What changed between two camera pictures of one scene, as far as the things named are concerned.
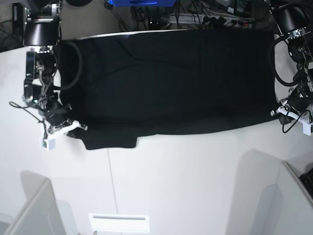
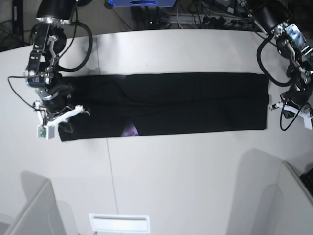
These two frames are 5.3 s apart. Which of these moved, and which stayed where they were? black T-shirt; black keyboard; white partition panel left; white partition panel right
Moved: black T-shirt
Stayed: white partition panel left; white partition panel right; black keyboard
